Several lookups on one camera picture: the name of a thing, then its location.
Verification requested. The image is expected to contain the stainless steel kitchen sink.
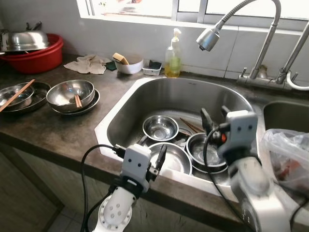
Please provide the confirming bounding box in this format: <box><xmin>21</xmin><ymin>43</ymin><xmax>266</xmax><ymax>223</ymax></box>
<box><xmin>94</xmin><ymin>75</ymin><xmax>309</xmax><ymax>228</ymax></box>

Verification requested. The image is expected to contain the small steel bowl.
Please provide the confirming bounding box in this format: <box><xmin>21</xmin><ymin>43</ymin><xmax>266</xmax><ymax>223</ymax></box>
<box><xmin>142</xmin><ymin>115</ymin><xmax>180</xmax><ymax>144</ymax></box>

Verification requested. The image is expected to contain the steel plate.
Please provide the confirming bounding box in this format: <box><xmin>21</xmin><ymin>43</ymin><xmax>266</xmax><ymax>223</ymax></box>
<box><xmin>51</xmin><ymin>89</ymin><xmax>101</xmax><ymax>116</ymax></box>
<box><xmin>0</xmin><ymin>81</ymin><xmax>52</xmax><ymax>115</ymax></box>

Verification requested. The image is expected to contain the yellow dish soap bottle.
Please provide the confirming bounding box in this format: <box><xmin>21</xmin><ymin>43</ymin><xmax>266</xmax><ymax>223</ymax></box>
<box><xmin>164</xmin><ymin>28</ymin><xmax>183</xmax><ymax>78</ymax></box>

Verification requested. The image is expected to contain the small clear plastic container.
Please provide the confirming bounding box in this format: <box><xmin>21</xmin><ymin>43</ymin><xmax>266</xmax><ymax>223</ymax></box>
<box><xmin>142</xmin><ymin>60</ymin><xmax>163</xmax><ymax>76</ymax></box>

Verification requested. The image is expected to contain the clear plastic bag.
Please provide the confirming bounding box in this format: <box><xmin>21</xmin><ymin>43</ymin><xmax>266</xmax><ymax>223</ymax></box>
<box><xmin>262</xmin><ymin>128</ymin><xmax>309</xmax><ymax>195</ymax></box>

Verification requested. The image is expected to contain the white plastic bowl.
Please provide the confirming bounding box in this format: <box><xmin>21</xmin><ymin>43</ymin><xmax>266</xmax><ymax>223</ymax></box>
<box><xmin>114</xmin><ymin>54</ymin><xmax>144</xmax><ymax>74</ymax></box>

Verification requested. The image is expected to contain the yellow sponge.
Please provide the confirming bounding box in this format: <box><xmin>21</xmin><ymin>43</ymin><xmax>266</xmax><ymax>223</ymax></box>
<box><xmin>112</xmin><ymin>52</ymin><xmax>130</xmax><ymax>65</ymax></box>

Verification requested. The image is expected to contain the plain steel gooseneck faucet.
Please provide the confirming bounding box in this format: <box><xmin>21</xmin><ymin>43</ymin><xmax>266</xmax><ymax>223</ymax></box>
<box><xmin>275</xmin><ymin>22</ymin><xmax>309</xmax><ymax>87</ymax></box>

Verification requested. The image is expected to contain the beige dish cloth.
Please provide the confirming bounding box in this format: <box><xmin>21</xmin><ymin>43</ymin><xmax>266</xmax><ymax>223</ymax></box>
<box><xmin>64</xmin><ymin>54</ymin><xmax>112</xmax><ymax>75</ymax></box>

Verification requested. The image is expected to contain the steel faucet with spray head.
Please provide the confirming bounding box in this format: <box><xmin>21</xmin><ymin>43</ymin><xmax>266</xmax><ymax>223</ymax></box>
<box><xmin>197</xmin><ymin>0</ymin><xmax>282</xmax><ymax>85</ymax></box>

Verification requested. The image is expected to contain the red plastic basin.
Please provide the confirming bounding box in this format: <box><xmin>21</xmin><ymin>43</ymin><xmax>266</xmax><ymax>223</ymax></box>
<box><xmin>0</xmin><ymin>33</ymin><xmax>64</xmax><ymax>74</ymax></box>

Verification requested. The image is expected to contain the large inverted steel bowl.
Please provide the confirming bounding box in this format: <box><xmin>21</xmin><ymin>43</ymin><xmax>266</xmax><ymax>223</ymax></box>
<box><xmin>0</xmin><ymin>30</ymin><xmax>49</xmax><ymax>53</ymax></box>

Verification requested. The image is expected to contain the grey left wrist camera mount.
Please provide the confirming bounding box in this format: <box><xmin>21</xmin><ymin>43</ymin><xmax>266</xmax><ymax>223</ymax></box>
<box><xmin>121</xmin><ymin>144</ymin><xmax>153</xmax><ymax>192</ymax></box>

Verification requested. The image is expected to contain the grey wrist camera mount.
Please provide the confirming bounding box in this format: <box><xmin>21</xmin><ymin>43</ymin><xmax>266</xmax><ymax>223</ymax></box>
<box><xmin>121</xmin><ymin>144</ymin><xmax>153</xmax><ymax>192</ymax></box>
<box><xmin>224</xmin><ymin>110</ymin><xmax>259</xmax><ymax>162</ymax></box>

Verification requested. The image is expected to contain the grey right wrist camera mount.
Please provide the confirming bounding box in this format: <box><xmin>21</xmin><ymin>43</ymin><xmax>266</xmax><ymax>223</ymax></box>
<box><xmin>224</xmin><ymin>110</ymin><xmax>259</xmax><ymax>162</ymax></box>

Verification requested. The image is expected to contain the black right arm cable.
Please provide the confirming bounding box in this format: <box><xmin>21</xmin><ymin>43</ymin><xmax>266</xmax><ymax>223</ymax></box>
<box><xmin>203</xmin><ymin>125</ymin><xmax>247</xmax><ymax>228</ymax></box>

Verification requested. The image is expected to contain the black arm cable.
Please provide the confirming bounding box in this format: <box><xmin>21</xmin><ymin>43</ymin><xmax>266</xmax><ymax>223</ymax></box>
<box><xmin>80</xmin><ymin>144</ymin><xmax>127</xmax><ymax>232</ymax></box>
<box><xmin>203</xmin><ymin>125</ymin><xmax>247</xmax><ymax>228</ymax></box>

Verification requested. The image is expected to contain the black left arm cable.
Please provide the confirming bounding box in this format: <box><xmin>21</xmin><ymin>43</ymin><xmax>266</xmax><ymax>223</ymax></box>
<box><xmin>80</xmin><ymin>144</ymin><xmax>127</xmax><ymax>232</ymax></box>

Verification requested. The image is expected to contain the white hose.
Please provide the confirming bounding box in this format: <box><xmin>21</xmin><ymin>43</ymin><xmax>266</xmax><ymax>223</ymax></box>
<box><xmin>286</xmin><ymin>72</ymin><xmax>309</xmax><ymax>92</ymax></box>

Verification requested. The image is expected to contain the white window frame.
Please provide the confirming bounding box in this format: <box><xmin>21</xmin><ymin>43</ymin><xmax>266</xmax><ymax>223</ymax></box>
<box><xmin>77</xmin><ymin>0</ymin><xmax>309</xmax><ymax>35</ymax></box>

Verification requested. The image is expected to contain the black utensil handle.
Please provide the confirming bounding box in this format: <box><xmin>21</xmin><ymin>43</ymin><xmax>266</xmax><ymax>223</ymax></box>
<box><xmin>27</xmin><ymin>21</ymin><xmax>42</xmax><ymax>32</ymax></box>

